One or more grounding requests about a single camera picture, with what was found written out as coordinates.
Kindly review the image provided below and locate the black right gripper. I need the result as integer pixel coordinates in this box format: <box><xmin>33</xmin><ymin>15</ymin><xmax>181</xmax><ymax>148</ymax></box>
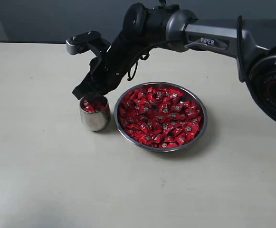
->
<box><xmin>72</xmin><ymin>51</ymin><xmax>133</xmax><ymax>102</ymax></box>

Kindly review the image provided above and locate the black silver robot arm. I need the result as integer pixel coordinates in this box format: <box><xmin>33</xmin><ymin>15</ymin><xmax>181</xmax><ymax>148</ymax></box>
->
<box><xmin>66</xmin><ymin>1</ymin><xmax>276</xmax><ymax>122</ymax></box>

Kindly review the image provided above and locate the stainless steel cup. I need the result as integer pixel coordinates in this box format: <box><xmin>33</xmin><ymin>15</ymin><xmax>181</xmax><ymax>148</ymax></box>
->
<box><xmin>79</xmin><ymin>98</ymin><xmax>111</xmax><ymax>132</ymax></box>

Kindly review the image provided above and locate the stainless steel bowl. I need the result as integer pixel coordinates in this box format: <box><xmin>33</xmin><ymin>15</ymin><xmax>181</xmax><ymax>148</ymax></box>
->
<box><xmin>114</xmin><ymin>82</ymin><xmax>208</xmax><ymax>152</ymax></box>

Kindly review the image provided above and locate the red wrapped candy pile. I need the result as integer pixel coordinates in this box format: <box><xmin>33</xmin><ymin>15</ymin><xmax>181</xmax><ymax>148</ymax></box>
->
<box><xmin>118</xmin><ymin>85</ymin><xmax>203</xmax><ymax>149</ymax></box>

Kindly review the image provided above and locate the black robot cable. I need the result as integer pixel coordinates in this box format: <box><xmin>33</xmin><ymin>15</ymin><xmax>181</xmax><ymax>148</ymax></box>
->
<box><xmin>127</xmin><ymin>39</ymin><xmax>183</xmax><ymax>82</ymax></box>

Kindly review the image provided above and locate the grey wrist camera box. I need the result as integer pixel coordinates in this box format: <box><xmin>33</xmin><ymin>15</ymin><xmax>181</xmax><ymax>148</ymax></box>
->
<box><xmin>66</xmin><ymin>31</ymin><xmax>101</xmax><ymax>55</ymax></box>

